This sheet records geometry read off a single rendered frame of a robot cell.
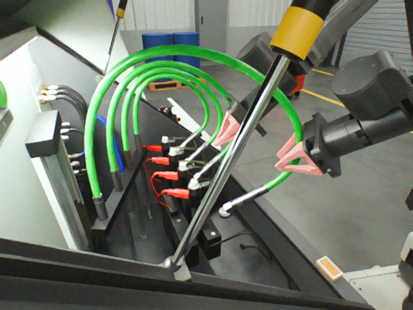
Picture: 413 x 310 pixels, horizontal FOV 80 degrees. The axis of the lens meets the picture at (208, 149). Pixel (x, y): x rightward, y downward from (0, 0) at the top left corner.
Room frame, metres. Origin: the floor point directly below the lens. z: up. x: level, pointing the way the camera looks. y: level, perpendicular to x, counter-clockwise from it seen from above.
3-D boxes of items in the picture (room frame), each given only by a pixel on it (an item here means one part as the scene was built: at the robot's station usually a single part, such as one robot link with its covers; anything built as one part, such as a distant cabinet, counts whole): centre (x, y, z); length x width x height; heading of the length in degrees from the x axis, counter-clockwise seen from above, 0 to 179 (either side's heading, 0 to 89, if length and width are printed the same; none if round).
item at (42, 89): (0.56, 0.37, 1.20); 0.13 x 0.03 x 0.31; 25
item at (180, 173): (0.53, 0.06, 1.01); 0.05 x 0.03 x 0.21; 115
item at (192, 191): (0.45, 0.02, 1.01); 0.05 x 0.03 x 0.21; 115
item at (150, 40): (5.46, 0.76, 0.51); 1.20 x 0.85 x 1.02; 112
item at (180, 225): (0.56, 0.08, 0.91); 0.34 x 0.10 x 0.15; 25
